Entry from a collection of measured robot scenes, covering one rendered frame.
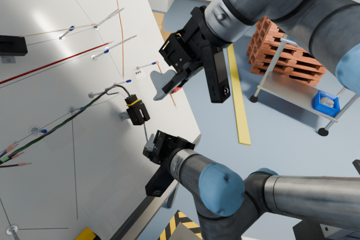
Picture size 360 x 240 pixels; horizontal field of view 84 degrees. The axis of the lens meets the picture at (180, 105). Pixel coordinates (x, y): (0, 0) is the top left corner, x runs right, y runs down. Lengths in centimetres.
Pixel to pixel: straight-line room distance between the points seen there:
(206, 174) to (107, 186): 38
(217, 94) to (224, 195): 17
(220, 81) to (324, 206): 25
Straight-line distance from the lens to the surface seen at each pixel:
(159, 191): 55
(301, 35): 34
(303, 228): 87
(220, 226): 42
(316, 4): 34
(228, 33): 34
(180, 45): 38
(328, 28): 30
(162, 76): 43
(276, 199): 45
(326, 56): 29
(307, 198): 41
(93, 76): 64
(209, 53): 37
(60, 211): 64
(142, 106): 61
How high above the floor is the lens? 158
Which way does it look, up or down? 40 degrees down
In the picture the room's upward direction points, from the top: 11 degrees clockwise
